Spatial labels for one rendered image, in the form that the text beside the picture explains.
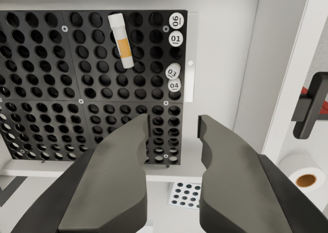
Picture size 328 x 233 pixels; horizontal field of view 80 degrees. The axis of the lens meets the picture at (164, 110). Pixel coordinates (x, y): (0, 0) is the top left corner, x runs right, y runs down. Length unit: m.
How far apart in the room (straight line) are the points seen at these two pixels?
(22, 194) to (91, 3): 0.29
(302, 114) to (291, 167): 0.25
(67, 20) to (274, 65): 0.19
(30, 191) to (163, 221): 0.35
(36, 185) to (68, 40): 0.27
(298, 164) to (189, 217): 0.30
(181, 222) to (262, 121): 0.45
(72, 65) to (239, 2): 0.19
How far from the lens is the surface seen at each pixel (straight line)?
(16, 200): 0.39
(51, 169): 0.33
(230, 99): 0.29
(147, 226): 0.61
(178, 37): 0.18
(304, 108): 0.24
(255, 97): 0.24
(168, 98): 0.21
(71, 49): 0.22
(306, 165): 0.47
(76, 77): 0.22
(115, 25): 0.18
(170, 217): 0.60
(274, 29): 0.22
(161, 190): 0.52
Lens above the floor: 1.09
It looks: 62 degrees down
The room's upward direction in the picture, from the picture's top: 174 degrees counter-clockwise
